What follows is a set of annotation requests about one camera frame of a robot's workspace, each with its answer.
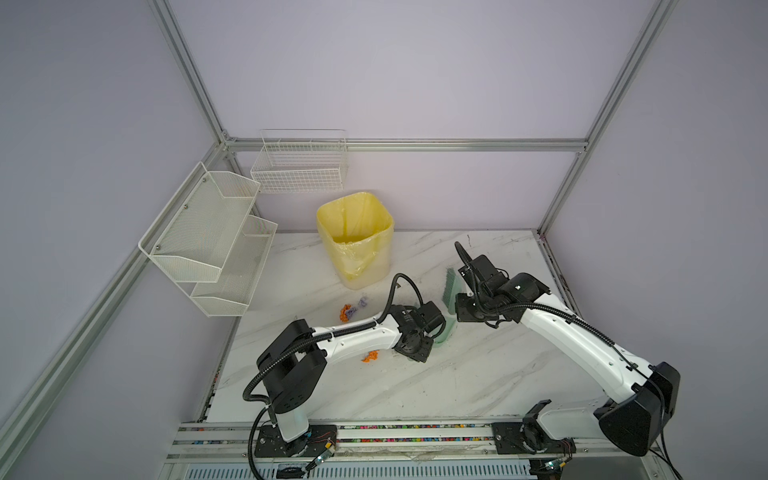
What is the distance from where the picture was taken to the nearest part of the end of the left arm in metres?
0.60

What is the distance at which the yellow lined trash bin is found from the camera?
846 millimetres

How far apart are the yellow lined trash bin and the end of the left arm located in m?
0.26
